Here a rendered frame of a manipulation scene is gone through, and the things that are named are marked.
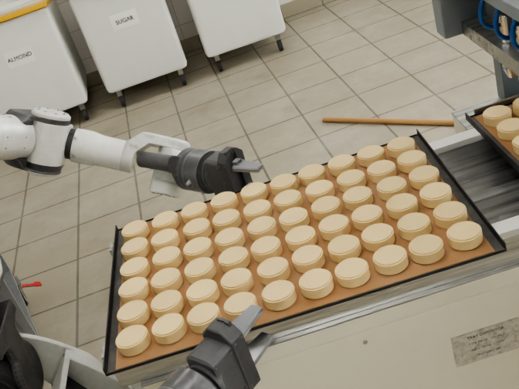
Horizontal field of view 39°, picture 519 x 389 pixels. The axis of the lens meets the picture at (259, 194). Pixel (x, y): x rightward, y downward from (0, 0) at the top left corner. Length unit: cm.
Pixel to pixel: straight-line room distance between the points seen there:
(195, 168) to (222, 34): 312
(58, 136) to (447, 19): 80
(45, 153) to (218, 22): 307
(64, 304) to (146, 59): 195
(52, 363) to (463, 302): 75
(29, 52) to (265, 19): 140
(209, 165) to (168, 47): 311
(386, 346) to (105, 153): 71
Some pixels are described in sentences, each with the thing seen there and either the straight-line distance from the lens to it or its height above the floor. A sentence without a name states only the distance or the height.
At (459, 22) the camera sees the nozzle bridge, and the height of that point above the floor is 105.
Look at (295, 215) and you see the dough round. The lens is 123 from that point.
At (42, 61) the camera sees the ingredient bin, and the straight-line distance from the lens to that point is 452.
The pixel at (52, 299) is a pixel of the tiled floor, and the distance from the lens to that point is 310.
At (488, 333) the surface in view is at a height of 73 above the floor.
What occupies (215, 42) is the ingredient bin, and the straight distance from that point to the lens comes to 455.
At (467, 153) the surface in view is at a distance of 139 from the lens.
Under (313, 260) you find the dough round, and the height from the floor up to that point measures 92.
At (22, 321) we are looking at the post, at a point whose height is 28.
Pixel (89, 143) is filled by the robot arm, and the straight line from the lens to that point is 155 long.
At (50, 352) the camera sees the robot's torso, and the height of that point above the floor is 77.
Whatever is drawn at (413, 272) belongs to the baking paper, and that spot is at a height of 90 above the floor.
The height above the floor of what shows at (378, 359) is 75.
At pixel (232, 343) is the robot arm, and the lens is 98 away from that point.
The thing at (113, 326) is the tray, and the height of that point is 90.
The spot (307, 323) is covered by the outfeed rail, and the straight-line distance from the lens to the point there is 112.
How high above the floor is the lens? 158
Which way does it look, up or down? 30 degrees down
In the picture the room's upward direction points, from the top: 19 degrees counter-clockwise
